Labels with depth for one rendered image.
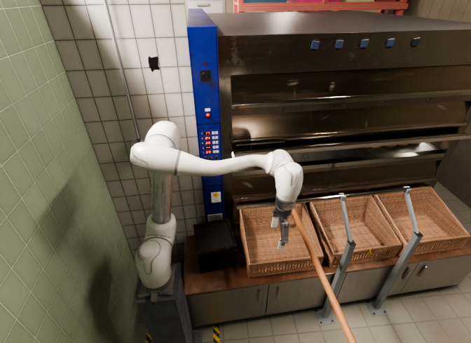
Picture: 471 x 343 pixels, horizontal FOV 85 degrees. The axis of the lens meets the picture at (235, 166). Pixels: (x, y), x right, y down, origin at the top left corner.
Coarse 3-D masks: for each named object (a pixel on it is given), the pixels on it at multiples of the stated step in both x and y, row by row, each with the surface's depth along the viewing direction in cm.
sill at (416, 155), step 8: (408, 152) 215; (416, 152) 214; (424, 152) 214; (432, 152) 214; (440, 152) 214; (320, 160) 205; (328, 160) 205; (336, 160) 205; (344, 160) 205; (352, 160) 205; (360, 160) 205; (368, 160) 205; (376, 160) 207; (384, 160) 208; (392, 160) 209; (400, 160) 211; (248, 168) 196; (256, 168) 196; (304, 168) 201; (312, 168) 202; (232, 176) 194
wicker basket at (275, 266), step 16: (256, 208) 211; (272, 208) 213; (304, 208) 212; (240, 224) 209; (256, 224) 216; (304, 224) 215; (256, 240) 213; (272, 240) 213; (288, 240) 213; (256, 256) 200; (288, 256) 200; (304, 256) 200; (320, 256) 183; (256, 272) 184; (272, 272) 187; (288, 272) 188
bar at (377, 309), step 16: (368, 192) 173; (384, 192) 174; (240, 208) 163; (416, 224) 173; (352, 240) 167; (416, 240) 172; (400, 256) 187; (336, 272) 185; (400, 272) 193; (336, 288) 192; (384, 288) 208; (368, 304) 226; (320, 320) 216
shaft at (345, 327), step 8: (296, 216) 151; (296, 224) 147; (304, 232) 141; (304, 240) 137; (312, 248) 132; (312, 256) 129; (320, 264) 125; (320, 272) 121; (328, 288) 114; (328, 296) 113; (336, 304) 108; (336, 312) 106; (344, 320) 103; (344, 328) 101; (352, 336) 98
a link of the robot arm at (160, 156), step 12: (144, 144) 96; (156, 144) 98; (168, 144) 100; (132, 156) 95; (144, 156) 94; (156, 156) 94; (168, 156) 95; (144, 168) 97; (156, 168) 96; (168, 168) 96
